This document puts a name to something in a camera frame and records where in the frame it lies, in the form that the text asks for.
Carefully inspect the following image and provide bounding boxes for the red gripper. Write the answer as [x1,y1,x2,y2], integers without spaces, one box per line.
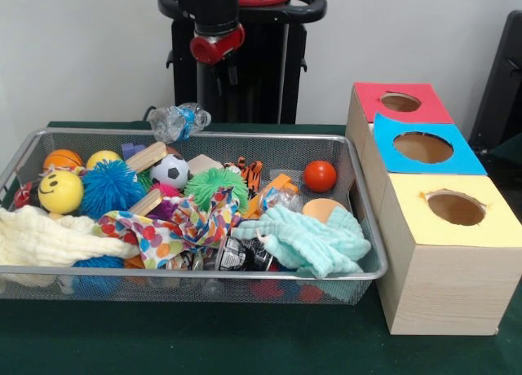
[190,24,246,91]

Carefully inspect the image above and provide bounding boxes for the crushed clear plastic bottle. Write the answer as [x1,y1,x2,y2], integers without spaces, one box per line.
[148,103,212,145]

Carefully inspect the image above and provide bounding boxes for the orange striped tiger plush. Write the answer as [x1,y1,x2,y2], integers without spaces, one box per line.
[225,157,265,195]

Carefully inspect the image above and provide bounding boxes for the mint green cloth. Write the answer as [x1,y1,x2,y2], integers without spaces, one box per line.
[232,204,373,280]

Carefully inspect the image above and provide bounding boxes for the shallow clear mesh bin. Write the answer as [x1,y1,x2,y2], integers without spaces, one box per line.
[0,127,388,307]

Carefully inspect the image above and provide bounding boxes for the wooden box with three holes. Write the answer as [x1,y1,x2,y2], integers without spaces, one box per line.
[346,82,522,337]

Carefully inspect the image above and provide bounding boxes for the green furry monster toy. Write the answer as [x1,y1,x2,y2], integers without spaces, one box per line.
[185,166,250,213]

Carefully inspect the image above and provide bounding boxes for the orange flat plastic toy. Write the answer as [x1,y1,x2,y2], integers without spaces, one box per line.
[241,174,304,221]

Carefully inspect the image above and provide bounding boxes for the red ball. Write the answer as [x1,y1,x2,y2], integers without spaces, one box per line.
[304,161,338,194]

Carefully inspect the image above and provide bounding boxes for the blue spiky ball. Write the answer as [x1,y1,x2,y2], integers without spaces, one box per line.
[80,158,148,221]
[73,255,126,270]

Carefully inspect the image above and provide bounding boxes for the toy hamburger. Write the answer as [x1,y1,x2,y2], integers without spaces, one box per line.
[302,197,347,225]

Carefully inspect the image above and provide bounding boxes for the colourful polka dot cloth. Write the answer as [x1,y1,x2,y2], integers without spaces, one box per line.
[96,187,243,270]

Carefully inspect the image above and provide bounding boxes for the orange toy basketball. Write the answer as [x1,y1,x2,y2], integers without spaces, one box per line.
[45,149,85,172]

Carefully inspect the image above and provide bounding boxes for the large yellow ball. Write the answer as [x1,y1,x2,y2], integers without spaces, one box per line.
[38,170,85,215]

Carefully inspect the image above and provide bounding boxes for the cream yellow cloth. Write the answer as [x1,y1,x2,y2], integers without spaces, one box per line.
[0,205,139,267]

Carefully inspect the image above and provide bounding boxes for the dark green table cloth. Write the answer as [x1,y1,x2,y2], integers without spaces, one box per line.
[0,121,522,375]

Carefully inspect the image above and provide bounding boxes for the black stand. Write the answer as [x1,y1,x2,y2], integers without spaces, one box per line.
[473,11,522,160]

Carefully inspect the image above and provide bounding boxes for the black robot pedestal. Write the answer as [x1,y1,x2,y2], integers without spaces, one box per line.
[158,0,328,125]

